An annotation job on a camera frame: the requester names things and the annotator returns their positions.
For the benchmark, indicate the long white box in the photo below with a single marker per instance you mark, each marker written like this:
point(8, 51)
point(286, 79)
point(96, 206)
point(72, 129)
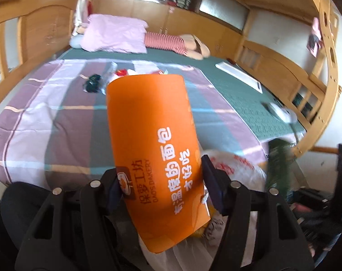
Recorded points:
point(238, 73)

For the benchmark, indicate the wooden ladder frame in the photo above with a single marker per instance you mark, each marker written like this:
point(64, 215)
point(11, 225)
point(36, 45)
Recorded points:
point(326, 19)

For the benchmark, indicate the white and black device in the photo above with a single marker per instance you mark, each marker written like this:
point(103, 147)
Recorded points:
point(284, 114)

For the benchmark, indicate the orange bread bag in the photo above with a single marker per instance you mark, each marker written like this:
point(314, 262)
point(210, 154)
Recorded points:
point(148, 124)

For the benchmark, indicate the clear plastic bottle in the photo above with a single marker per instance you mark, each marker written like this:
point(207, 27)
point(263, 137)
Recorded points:
point(108, 74)

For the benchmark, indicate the purple plaid quilt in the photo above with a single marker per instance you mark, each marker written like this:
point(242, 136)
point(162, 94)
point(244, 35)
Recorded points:
point(60, 118)

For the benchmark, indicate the red wrapper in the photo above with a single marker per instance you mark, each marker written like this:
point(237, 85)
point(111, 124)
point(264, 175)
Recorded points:
point(120, 72)

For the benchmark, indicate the pink pillow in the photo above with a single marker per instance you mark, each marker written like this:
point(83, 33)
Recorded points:
point(114, 34)

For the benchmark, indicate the frosted glass window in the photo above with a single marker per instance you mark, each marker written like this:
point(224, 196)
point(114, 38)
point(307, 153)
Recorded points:
point(224, 10)

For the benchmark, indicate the green bed mat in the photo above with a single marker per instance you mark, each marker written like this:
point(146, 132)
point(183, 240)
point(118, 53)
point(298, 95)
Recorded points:
point(238, 96)

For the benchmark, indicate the dark green packet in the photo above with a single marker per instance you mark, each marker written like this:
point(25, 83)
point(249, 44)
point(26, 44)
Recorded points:
point(279, 166)

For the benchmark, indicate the wooden footboard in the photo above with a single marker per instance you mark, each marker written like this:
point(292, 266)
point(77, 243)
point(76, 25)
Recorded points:
point(278, 65)

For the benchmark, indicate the light hanging clothes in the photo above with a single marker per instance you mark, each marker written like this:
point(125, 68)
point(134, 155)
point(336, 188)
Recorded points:
point(82, 11)

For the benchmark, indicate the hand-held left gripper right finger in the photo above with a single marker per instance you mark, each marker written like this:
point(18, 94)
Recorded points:
point(213, 180)

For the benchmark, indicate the red striped pillow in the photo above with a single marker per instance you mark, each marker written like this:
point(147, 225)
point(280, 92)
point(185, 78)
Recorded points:
point(165, 41)

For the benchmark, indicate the white paper piece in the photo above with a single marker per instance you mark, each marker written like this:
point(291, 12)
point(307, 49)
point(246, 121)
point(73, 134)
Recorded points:
point(144, 68)

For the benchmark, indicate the black crumpled wrapper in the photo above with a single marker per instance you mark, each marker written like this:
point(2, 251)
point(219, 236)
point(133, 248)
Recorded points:
point(92, 84)

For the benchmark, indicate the pink hanging cloth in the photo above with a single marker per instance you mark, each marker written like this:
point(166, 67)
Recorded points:
point(316, 26)

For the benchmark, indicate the wooden headboard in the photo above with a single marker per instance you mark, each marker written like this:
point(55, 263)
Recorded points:
point(43, 28)

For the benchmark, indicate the beige plush cushion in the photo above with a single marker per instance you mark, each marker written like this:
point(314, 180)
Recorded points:
point(195, 46)

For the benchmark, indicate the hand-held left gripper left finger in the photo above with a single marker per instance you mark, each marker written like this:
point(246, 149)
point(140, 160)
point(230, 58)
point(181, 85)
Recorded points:
point(114, 187)

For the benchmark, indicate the white plastic bag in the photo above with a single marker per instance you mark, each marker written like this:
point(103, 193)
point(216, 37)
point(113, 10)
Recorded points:
point(244, 172)

